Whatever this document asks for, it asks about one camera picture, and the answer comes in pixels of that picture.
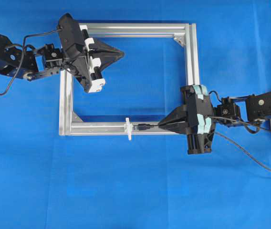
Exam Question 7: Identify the silver aluminium extrusion frame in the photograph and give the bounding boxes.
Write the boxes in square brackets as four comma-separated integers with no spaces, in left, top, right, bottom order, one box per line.
[59,22,200,136]

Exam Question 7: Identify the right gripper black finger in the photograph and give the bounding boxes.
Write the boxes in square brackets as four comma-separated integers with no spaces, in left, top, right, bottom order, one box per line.
[158,104,188,126]
[159,122,188,135]

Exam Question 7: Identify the left gripper body white rail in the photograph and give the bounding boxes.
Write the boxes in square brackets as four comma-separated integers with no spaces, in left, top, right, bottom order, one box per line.
[73,26,105,93]

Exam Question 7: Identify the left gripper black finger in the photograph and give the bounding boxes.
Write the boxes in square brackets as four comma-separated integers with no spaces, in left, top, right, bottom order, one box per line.
[94,57,121,71]
[89,40,125,62]

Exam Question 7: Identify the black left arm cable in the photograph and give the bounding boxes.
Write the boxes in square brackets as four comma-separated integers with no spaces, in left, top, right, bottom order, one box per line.
[0,28,63,96]

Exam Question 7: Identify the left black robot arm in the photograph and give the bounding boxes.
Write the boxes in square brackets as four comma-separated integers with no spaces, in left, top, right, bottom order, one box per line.
[0,27,125,93]

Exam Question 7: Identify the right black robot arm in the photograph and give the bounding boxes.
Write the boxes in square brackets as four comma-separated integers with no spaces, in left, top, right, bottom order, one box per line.
[158,85,271,154]

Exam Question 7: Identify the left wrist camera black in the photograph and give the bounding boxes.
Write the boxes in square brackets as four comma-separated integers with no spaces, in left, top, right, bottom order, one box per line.
[57,13,88,79]

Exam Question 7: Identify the white plastic loop holder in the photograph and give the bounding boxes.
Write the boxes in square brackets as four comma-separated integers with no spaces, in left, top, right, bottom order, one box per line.
[124,117,134,141]

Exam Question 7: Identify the right gripper body teal rail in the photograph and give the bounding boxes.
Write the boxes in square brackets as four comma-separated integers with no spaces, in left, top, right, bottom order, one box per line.
[180,84,215,155]

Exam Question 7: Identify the black USB wire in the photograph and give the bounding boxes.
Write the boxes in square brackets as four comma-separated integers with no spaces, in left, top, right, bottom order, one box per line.
[134,123,271,177]

